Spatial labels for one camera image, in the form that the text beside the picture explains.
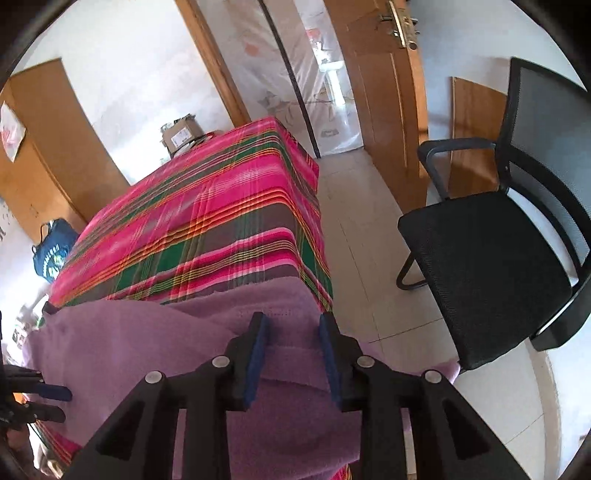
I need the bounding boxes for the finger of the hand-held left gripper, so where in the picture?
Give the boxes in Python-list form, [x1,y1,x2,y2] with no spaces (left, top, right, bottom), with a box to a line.
[7,401,66,424]
[7,367,73,401]

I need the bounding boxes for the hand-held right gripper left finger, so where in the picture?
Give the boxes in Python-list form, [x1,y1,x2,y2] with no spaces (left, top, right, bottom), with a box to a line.
[65,312,271,480]

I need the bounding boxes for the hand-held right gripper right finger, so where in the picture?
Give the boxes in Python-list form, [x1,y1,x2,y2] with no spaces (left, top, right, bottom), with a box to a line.
[318,313,532,480]

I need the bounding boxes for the purple fleece pants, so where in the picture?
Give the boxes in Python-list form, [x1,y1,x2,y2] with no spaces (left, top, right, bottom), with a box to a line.
[23,277,460,480]

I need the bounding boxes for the cluttered white side table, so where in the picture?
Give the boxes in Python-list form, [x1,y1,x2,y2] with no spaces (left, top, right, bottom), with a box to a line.
[11,295,49,352]

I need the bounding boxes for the blue tote bag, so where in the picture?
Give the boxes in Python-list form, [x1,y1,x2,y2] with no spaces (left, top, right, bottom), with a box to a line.
[31,219,80,283]

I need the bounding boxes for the pink green plaid blanket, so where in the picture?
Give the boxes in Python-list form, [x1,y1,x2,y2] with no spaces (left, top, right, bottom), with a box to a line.
[34,116,334,480]

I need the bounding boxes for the black mesh office chair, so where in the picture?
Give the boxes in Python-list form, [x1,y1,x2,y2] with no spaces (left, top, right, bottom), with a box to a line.
[397,58,591,372]

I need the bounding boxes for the wooden wardrobe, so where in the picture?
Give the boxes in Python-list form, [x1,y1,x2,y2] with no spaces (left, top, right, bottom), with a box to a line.
[0,58,132,245]

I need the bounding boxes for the white plastic bag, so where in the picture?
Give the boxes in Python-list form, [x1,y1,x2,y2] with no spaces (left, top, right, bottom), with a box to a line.
[0,102,24,162]

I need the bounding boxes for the cardboard box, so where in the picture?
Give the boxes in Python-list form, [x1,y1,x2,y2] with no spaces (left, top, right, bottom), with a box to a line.
[159,114,204,155]

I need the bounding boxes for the wooden door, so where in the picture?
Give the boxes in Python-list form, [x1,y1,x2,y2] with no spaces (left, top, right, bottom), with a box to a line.
[323,0,430,210]

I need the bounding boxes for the wooden board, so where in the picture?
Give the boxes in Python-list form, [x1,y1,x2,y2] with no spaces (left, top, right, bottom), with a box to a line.
[450,76,509,199]

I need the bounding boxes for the printed mesh door curtain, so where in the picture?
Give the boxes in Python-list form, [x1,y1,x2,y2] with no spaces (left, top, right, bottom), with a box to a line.
[231,0,365,158]

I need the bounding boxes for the wooden door frame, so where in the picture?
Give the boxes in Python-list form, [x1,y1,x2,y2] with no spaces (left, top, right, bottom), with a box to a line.
[175,0,252,126]

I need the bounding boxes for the metal door handle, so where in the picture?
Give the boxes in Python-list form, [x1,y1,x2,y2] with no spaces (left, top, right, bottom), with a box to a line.
[379,0,420,51]

